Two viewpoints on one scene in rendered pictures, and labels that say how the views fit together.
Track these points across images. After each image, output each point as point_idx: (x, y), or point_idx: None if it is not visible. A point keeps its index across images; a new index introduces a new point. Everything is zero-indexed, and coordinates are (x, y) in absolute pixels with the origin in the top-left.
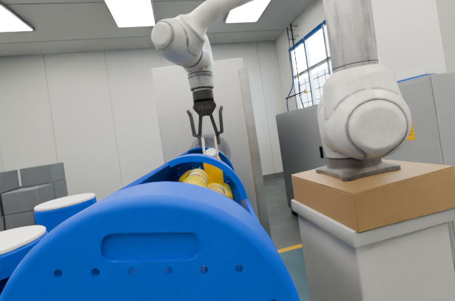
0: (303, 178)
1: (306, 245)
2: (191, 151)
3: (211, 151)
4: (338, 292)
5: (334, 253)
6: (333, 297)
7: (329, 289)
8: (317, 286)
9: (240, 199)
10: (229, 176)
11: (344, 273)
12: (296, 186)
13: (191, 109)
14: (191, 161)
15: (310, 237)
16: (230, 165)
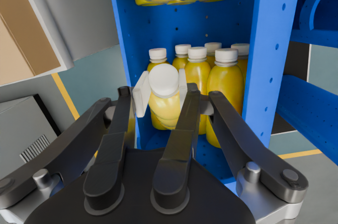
0: (7, 33)
1: (83, 44)
2: (227, 179)
3: (160, 79)
4: None
5: None
6: (82, 6)
7: (82, 10)
8: (94, 30)
9: (122, 1)
10: (151, 148)
11: None
12: (37, 57)
13: (263, 203)
14: (224, 176)
15: (71, 33)
16: (140, 147)
